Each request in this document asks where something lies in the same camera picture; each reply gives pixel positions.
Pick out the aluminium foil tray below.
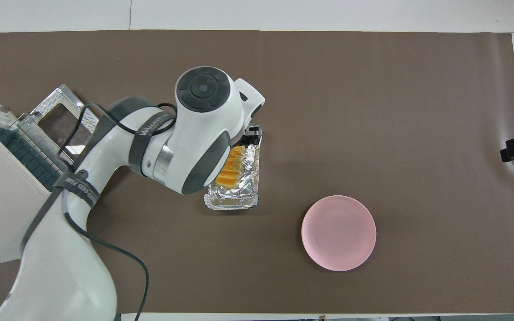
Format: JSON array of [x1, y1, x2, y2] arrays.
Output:
[[203, 135, 262, 211]]

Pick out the sliced yellow bread loaf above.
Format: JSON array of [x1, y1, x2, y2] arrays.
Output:
[[216, 145, 245, 188]]

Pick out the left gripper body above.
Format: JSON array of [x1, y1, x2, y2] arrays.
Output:
[[234, 78, 266, 122]]

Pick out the glass oven door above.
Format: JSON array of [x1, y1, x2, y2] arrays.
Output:
[[29, 84, 106, 156]]

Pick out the pink round plate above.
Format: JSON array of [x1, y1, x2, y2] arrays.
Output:
[[301, 195, 377, 272]]

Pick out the brown table mat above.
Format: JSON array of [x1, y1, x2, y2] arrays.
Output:
[[0, 30, 514, 314]]

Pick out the metal oven wire rack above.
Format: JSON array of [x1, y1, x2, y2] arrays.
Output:
[[16, 114, 75, 174]]

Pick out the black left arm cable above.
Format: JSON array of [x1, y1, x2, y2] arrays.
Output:
[[58, 102, 178, 321]]

